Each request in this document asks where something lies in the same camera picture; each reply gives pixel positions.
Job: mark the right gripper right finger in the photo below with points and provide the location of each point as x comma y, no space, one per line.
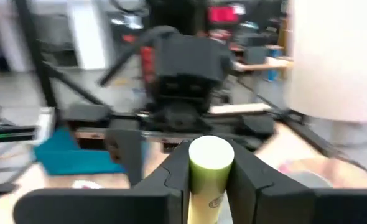
295,208

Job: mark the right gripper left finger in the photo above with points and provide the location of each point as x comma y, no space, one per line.
109,208

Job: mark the blue plastic tray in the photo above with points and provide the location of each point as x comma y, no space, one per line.
77,161

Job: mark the yellow-green fat highlighter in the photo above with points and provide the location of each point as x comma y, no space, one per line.
210,168

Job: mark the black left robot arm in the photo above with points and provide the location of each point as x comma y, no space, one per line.
183,118

